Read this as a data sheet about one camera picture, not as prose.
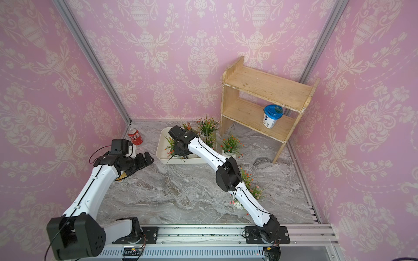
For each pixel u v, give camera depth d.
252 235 0.73
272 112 0.82
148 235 0.74
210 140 0.94
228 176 0.64
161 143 1.09
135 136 1.00
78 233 0.39
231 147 0.92
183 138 0.71
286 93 0.74
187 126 0.97
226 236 0.76
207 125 0.97
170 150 0.93
